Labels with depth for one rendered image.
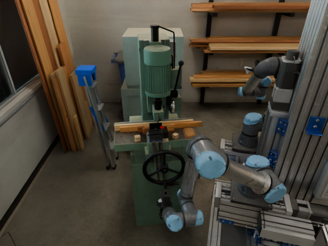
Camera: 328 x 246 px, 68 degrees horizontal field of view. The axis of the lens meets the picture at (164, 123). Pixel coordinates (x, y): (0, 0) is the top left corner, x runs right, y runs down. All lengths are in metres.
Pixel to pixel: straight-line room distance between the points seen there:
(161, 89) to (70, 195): 1.58
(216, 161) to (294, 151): 0.65
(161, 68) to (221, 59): 2.62
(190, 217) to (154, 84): 0.83
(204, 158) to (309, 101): 0.66
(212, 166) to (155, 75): 0.76
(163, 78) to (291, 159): 0.91
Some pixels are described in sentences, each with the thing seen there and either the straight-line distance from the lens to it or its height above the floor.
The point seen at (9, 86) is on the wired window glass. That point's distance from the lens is 2.77.
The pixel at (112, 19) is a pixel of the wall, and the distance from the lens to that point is 3.93.
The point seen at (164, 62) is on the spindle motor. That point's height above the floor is 1.44.
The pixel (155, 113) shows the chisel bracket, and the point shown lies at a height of 1.06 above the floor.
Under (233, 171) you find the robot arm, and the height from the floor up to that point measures 1.16.
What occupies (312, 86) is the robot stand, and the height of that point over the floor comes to 1.44.
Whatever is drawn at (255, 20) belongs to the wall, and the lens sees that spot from 4.10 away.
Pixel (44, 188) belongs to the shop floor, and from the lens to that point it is 2.90.
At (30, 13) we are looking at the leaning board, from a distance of 2.82.
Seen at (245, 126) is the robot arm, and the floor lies 0.97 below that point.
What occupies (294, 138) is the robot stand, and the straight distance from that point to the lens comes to 1.51.
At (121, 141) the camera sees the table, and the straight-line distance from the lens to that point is 1.72.
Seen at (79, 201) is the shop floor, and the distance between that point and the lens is 2.63.
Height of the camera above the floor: 1.89
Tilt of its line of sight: 31 degrees down
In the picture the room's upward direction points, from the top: straight up
